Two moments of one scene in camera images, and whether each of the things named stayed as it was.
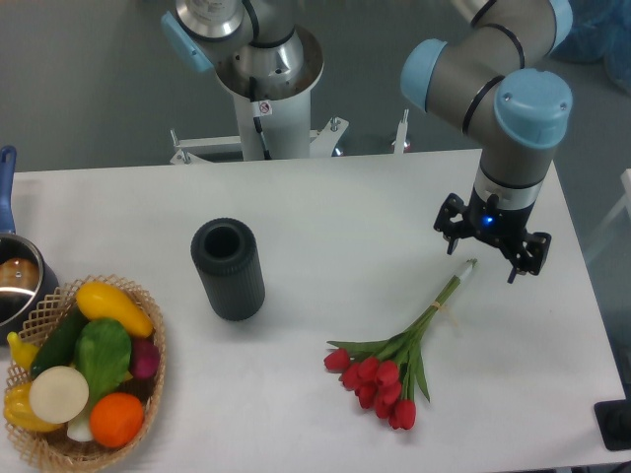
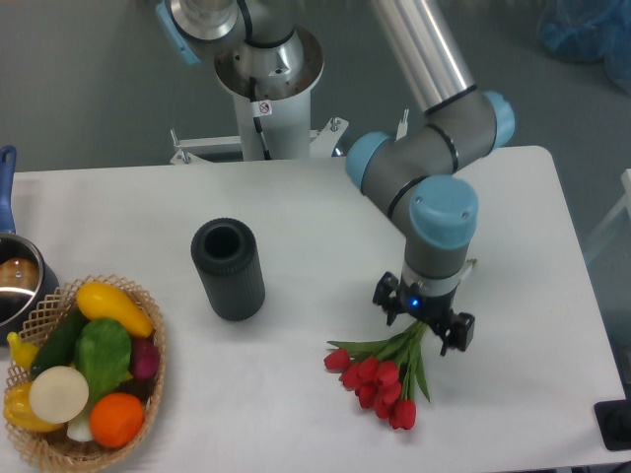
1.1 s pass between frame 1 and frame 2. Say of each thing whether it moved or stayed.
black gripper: moved
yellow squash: stayed
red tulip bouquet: stayed
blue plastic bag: stayed
